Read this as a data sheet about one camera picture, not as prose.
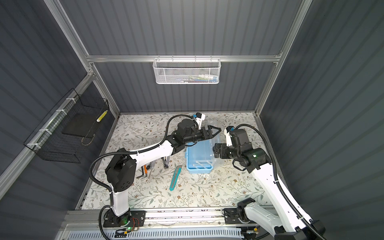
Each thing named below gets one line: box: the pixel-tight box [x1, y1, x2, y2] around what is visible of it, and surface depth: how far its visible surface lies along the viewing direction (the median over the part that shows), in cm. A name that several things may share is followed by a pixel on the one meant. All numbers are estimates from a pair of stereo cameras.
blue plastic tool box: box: [185, 130, 221, 174], surface depth 84 cm
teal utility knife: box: [169, 165, 183, 191], surface depth 88 cm
